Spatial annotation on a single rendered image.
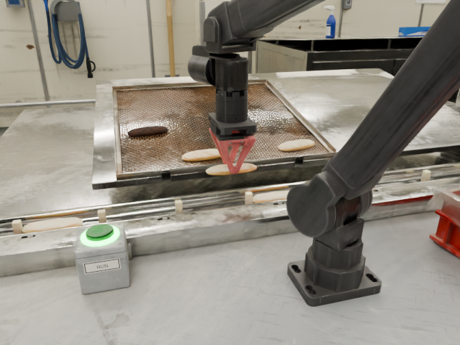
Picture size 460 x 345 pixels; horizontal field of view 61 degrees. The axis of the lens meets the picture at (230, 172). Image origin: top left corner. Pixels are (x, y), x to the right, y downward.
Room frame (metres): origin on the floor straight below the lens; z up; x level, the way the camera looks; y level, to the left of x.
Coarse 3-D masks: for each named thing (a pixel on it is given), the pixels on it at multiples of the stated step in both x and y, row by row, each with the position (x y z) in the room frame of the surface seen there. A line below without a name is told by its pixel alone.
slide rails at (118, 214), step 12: (384, 180) 0.80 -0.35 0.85; (396, 180) 0.80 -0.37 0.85; (408, 180) 0.80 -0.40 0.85; (192, 204) 0.68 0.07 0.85; (204, 204) 0.68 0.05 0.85; (216, 204) 0.68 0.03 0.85; (84, 216) 0.63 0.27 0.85; (96, 216) 0.63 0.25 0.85; (108, 216) 0.63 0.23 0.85; (120, 216) 0.63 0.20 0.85; (0, 228) 0.59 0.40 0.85
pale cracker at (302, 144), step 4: (296, 140) 0.90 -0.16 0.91; (300, 140) 0.90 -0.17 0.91; (304, 140) 0.90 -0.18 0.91; (308, 140) 0.90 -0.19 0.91; (280, 144) 0.88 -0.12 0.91; (284, 144) 0.88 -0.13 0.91; (288, 144) 0.87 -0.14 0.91; (292, 144) 0.87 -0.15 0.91; (296, 144) 0.88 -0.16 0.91; (300, 144) 0.88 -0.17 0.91; (304, 144) 0.88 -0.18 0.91; (308, 144) 0.88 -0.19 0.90; (312, 144) 0.89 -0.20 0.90; (280, 148) 0.87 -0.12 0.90; (284, 148) 0.86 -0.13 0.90; (288, 148) 0.86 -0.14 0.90; (292, 148) 0.86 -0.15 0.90; (296, 148) 0.87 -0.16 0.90; (300, 148) 0.87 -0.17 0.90; (304, 148) 0.88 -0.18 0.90
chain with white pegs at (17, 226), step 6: (426, 174) 0.80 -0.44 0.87; (426, 180) 0.80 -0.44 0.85; (246, 192) 0.69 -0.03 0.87; (246, 198) 0.69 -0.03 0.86; (252, 198) 0.69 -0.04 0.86; (180, 204) 0.65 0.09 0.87; (102, 210) 0.62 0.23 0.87; (180, 210) 0.65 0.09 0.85; (102, 216) 0.61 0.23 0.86; (12, 222) 0.58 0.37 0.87; (18, 222) 0.58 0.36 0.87; (102, 222) 0.61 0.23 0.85; (12, 228) 0.57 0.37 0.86; (18, 228) 0.58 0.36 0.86
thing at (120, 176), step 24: (120, 96) 1.15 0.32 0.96; (144, 96) 1.16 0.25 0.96; (168, 96) 1.17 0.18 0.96; (192, 96) 1.17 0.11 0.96; (144, 120) 0.99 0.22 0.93; (168, 120) 1.00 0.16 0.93; (288, 120) 1.03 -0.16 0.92; (120, 144) 0.86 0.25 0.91; (144, 144) 0.87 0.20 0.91; (168, 144) 0.87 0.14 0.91; (264, 144) 0.89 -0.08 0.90; (120, 168) 0.75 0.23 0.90; (168, 168) 0.74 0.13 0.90; (192, 168) 0.76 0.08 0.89
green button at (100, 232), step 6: (90, 228) 0.50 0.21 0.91; (96, 228) 0.50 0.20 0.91; (102, 228) 0.50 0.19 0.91; (108, 228) 0.50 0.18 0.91; (90, 234) 0.48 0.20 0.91; (96, 234) 0.48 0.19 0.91; (102, 234) 0.48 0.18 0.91; (108, 234) 0.48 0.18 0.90; (90, 240) 0.48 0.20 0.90; (96, 240) 0.47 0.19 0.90; (102, 240) 0.48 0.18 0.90
